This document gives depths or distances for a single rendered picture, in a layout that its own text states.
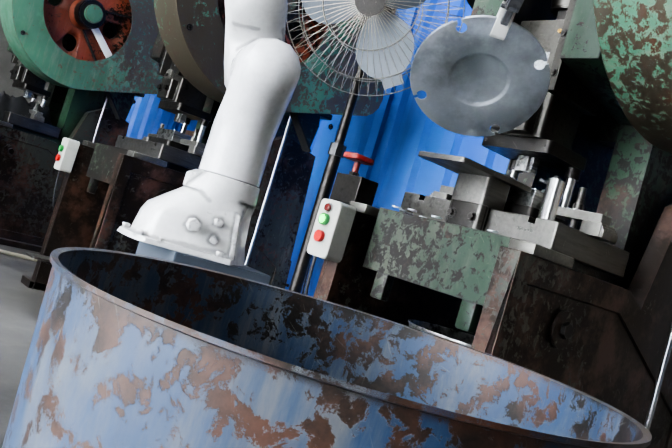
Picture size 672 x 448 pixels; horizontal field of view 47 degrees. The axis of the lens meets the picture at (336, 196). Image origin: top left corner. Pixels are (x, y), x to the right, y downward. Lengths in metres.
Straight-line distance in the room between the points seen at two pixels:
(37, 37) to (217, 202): 3.15
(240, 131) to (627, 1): 0.71
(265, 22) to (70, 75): 3.12
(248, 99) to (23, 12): 3.14
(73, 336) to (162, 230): 0.85
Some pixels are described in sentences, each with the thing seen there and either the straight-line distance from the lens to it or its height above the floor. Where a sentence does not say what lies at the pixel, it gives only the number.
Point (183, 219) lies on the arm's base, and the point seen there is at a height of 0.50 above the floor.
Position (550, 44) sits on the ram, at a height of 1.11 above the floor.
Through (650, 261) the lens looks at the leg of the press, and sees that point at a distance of 1.93.
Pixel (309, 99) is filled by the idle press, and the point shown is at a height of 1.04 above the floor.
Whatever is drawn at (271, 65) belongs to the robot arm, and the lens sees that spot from 1.27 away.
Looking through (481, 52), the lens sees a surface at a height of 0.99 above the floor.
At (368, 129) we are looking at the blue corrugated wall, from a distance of 4.02.
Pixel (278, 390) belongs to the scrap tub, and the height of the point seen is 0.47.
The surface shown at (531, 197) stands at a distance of 1.80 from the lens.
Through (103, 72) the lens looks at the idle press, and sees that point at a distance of 4.53.
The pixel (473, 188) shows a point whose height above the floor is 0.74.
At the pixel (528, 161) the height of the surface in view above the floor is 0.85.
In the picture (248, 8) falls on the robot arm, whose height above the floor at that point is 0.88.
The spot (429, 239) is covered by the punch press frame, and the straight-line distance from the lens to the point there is 1.70.
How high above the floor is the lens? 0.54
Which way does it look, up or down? 3 degrees up
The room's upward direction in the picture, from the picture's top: 17 degrees clockwise
